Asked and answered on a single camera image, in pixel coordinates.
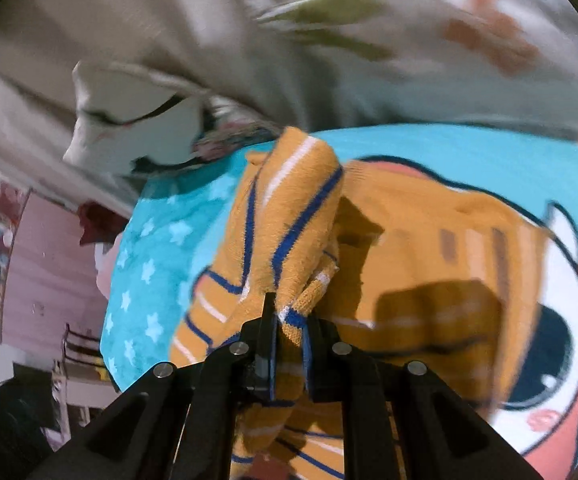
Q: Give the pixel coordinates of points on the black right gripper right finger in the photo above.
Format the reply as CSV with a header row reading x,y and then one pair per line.
x,y
402,422

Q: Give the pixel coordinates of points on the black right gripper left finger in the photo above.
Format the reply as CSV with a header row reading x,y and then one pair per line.
x,y
174,422

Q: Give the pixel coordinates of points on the orange striped knit sweater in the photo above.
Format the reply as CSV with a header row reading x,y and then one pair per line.
x,y
406,267

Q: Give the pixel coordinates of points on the turquoise cartoon fleece blanket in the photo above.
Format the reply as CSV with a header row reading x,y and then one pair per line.
x,y
179,223

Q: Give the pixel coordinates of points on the pink cabinet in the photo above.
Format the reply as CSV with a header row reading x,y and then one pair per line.
x,y
51,282

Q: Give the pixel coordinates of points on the dark red cloth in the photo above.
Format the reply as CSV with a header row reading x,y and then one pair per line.
x,y
99,224

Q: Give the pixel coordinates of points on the white eyelash print cushion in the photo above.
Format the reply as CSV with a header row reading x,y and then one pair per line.
x,y
136,122

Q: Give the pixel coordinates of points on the white floral pillow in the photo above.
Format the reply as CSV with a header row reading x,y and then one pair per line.
x,y
338,63

